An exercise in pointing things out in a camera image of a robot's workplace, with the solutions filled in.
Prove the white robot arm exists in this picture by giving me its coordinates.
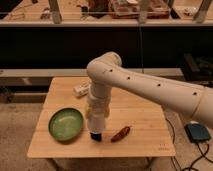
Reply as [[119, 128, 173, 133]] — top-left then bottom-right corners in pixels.
[[87, 52, 213, 133]]

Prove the black eraser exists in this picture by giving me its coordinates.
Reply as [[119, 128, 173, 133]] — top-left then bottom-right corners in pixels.
[[90, 133, 102, 142]]

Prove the white tube bottle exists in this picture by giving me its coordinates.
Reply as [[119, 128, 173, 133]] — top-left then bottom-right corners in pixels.
[[73, 83, 90, 98]]

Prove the red chili pepper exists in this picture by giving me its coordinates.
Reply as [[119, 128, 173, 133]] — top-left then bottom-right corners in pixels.
[[111, 126, 131, 143]]

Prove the wooden table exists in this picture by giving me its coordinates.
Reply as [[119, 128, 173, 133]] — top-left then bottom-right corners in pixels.
[[27, 77, 175, 158]]

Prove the green bowl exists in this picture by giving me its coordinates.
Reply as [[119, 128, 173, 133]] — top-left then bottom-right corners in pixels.
[[48, 108, 84, 142]]

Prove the brown tray on shelf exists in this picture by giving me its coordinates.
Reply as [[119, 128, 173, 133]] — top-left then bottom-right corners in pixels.
[[109, 0, 170, 19]]

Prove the wooden shelf bench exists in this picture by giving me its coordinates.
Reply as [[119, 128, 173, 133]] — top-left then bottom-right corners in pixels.
[[0, 0, 213, 27]]

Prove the black floor cable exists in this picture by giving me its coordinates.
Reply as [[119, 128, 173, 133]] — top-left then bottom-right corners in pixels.
[[164, 116, 213, 171]]

